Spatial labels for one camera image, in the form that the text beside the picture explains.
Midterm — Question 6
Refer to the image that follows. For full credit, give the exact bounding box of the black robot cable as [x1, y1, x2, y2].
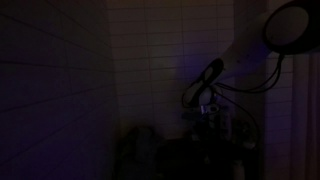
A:
[181, 54, 286, 134]

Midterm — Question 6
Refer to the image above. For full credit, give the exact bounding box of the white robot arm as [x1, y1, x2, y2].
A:
[182, 0, 320, 108]

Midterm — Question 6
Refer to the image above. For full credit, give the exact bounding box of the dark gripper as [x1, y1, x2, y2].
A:
[182, 101, 231, 128]

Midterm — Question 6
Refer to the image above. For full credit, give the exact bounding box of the white shower curtain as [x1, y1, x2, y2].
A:
[290, 54, 320, 180]

